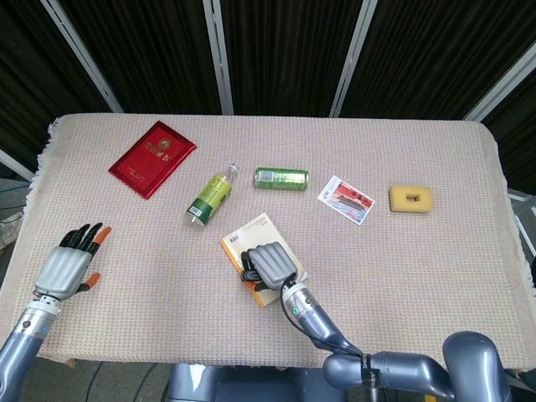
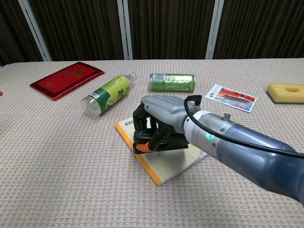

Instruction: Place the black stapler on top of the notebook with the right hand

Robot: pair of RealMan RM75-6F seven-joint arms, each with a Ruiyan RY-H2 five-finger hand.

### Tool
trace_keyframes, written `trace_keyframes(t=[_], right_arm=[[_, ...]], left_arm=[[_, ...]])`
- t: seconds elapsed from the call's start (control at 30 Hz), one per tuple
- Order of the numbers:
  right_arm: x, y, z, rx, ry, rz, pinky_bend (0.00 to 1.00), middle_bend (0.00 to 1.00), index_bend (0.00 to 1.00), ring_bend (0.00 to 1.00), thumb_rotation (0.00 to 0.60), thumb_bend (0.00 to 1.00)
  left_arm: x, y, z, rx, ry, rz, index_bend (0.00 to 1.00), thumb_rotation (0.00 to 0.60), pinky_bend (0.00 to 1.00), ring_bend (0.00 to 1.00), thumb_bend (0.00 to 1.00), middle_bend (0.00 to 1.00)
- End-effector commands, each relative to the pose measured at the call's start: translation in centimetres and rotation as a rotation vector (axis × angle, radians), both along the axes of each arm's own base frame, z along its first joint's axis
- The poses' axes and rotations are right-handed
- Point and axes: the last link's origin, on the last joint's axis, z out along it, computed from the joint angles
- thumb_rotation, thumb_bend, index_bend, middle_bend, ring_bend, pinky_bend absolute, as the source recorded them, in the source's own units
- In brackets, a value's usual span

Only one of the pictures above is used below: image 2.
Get green label plastic bottle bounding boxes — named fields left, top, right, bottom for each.
left=81, top=73, right=137, bottom=117

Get red foil booklet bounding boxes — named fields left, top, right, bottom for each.
left=29, top=61, right=105, bottom=102

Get beige woven tablecloth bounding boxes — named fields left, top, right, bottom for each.
left=0, top=57, right=304, bottom=228

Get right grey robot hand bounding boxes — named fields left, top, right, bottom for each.
left=132, top=95, right=194, bottom=153

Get red picture postcard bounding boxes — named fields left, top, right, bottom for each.
left=204, top=84, right=257, bottom=113

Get yellow sponge with hole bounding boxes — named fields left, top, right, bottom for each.
left=266, top=82, right=304, bottom=105

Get grey partition post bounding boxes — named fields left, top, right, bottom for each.
left=18, top=0, right=52, bottom=62
left=117, top=0, right=133, bottom=60
left=205, top=0, right=225, bottom=59

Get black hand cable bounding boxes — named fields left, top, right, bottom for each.
left=184, top=95, right=304, bottom=159

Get black partition panel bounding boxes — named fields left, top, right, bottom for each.
left=0, top=0, right=45, bottom=67
left=213, top=0, right=304, bottom=59
left=128, top=0, right=216, bottom=60
left=28, top=0, right=125, bottom=61

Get cream orange-spined notebook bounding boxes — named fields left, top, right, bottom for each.
left=115, top=116, right=209, bottom=187

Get green drink can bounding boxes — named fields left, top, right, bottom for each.
left=149, top=73, right=197, bottom=92

